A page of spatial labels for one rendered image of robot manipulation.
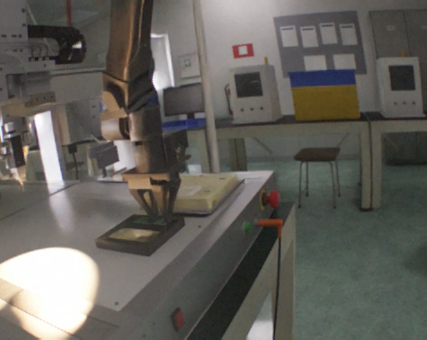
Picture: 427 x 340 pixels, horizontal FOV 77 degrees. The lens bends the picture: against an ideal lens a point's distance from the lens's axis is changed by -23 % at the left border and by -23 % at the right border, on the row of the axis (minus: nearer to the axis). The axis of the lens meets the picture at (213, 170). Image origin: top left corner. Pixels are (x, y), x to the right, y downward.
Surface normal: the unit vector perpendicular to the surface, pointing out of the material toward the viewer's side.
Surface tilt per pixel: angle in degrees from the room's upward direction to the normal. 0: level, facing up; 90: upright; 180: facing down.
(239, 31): 90
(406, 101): 90
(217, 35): 90
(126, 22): 114
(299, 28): 90
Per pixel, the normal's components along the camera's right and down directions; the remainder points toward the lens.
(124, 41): -0.44, 0.60
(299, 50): -0.38, 0.26
